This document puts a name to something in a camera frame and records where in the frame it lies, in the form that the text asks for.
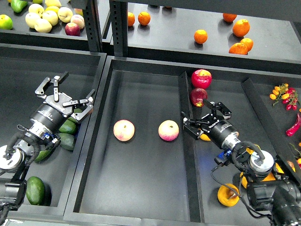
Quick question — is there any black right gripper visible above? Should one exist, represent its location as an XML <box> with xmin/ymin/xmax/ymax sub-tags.
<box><xmin>181</xmin><ymin>99</ymin><xmax>239</xmax><ymax>150</ymax></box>

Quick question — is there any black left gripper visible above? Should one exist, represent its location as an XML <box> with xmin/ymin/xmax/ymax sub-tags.
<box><xmin>31</xmin><ymin>72</ymin><xmax>95</xmax><ymax>132</ymax></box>

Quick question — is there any dark green avocado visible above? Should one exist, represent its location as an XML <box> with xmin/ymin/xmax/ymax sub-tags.
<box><xmin>26</xmin><ymin>176</ymin><xmax>45</xmax><ymax>205</ymax></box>

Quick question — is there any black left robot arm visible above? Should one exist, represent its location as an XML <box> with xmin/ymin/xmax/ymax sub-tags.
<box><xmin>0</xmin><ymin>72</ymin><xmax>95</xmax><ymax>224</ymax></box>

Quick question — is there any green avocado top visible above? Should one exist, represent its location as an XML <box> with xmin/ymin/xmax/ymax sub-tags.
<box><xmin>68</xmin><ymin>108</ymin><xmax>82</xmax><ymax>123</ymax></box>

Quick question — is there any green avocado middle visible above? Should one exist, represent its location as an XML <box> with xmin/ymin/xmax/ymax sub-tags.
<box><xmin>59</xmin><ymin>120</ymin><xmax>77</xmax><ymax>134</ymax></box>

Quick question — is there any green avocado lower right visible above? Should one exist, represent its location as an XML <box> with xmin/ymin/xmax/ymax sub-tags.
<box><xmin>58</xmin><ymin>133</ymin><xmax>76</xmax><ymax>151</ymax></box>

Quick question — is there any light green avocado front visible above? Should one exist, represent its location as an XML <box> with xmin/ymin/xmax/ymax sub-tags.
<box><xmin>34</xmin><ymin>150</ymin><xmax>54</xmax><ymax>162</ymax></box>

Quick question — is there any pale yellow pear front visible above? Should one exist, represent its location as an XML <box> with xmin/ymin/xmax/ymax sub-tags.
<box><xmin>34</xmin><ymin>18</ymin><xmax>52</xmax><ymax>33</ymax></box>

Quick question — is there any pale yellow pear centre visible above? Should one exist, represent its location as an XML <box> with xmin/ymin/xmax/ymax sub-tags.
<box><xmin>42</xmin><ymin>10</ymin><xmax>58</xmax><ymax>26</ymax></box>

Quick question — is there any pale yellow pear left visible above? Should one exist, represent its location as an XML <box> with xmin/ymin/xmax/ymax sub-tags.
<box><xmin>25</xmin><ymin>12</ymin><xmax>40</xmax><ymax>29</ymax></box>

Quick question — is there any dark red apple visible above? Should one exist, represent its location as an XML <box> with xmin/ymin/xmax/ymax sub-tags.
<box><xmin>190</xmin><ymin>88</ymin><xmax>208</xmax><ymax>107</ymax></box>

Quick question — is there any pink peach right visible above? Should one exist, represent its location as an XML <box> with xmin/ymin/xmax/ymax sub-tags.
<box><xmin>158</xmin><ymin>120</ymin><xmax>179</xmax><ymax>141</ymax></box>

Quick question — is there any pink peach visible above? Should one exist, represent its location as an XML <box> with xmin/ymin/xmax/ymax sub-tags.
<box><xmin>158</xmin><ymin>120</ymin><xmax>179</xmax><ymax>141</ymax></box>
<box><xmin>113</xmin><ymin>120</ymin><xmax>135</xmax><ymax>142</ymax></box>

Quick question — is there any bright red apple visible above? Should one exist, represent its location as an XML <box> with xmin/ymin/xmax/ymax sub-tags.
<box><xmin>191</xmin><ymin>69</ymin><xmax>212</xmax><ymax>89</ymax></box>

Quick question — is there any black left tray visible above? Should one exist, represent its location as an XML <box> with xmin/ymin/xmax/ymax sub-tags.
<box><xmin>0</xmin><ymin>44</ymin><xmax>106</xmax><ymax>220</ymax></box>

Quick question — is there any black tray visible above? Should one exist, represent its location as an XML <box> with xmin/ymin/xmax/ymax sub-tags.
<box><xmin>63</xmin><ymin>55</ymin><xmax>301</xmax><ymax>226</ymax></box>
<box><xmin>0</xmin><ymin>44</ymin><xmax>106</xmax><ymax>220</ymax></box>

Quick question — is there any pink peach left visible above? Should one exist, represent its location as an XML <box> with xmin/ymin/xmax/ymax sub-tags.
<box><xmin>113</xmin><ymin>120</ymin><xmax>135</xmax><ymax>142</ymax></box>

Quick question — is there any red apple on shelf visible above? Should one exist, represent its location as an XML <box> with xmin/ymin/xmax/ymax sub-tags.
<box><xmin>65</xmin><ymin>22</ymin><xmax>80</xmax><ymax>36</ymax></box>

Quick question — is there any black divider right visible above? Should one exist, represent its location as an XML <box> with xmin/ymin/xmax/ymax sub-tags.
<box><xmin>242</xmin><ymin>78</ymin><xmax>301</xmax><ymax>184</ymax></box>

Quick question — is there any orange front right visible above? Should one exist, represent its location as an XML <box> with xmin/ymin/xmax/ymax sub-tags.
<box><xmin>229</xmin><ymin>42</ymin><xmax>248</xmax><ymax>55</ymax></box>

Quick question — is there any red chili pepper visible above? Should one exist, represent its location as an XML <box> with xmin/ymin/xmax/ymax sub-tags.
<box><xmin>285</xmin><ymin>113</ymin><xmax>301</xmax><ymax>137</ymax></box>

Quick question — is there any cherry tomato bunch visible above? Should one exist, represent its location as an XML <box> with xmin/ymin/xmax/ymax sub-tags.
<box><xmin>269</xmin><ymin>83</ymin><xmax>300</xmax><ymax>111</ymax></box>

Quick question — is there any orange shelf centre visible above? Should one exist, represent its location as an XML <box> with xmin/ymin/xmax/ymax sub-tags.
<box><xmin>194</xmin><ymin>29</ymin><xmax>208</xmax><ymax>44</ymax></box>

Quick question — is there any pale peach on shelf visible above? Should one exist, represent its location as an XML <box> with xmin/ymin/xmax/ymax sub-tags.
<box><xmin>71</xmin><ymin>14</ymin><xmax>85</xmax><ymax>29</ymax></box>

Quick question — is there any orange right small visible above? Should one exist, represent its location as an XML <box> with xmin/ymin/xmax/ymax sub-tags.
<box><xmin>240</xmin><ymin>38</ymin><xmax>253</xmax><ymax>52</ymax></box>

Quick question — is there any black centre tray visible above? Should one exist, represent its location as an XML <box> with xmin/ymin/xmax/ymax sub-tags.
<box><xmin>63</xmin><ymin>55</ymin><xmax>301</xmax><ymax>226</ymax></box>

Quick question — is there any yellow lemon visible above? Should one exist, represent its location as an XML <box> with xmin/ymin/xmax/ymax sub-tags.
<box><xmin>45</xmin><ymin>6</ymin><xmax>59</xmax><ymax>14</ymax></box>

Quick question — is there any green apple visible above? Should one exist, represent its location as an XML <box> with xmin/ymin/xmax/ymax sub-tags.
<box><xmin>0</xmin><ymin>14</ymin><xmax>13</xmax><ymax>30</ymax></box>

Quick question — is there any black shelf post left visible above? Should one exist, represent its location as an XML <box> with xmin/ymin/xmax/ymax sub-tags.
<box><xmin>71</xmin><ymin>0</ymin><xmax>103</xmax><ymax>52</ymax></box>

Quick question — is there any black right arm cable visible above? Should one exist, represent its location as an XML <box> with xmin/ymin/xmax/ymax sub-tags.
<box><xmin>210</xmin><ymin>164</ymin><xmax>271</xmax><ymax>218</ymax></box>

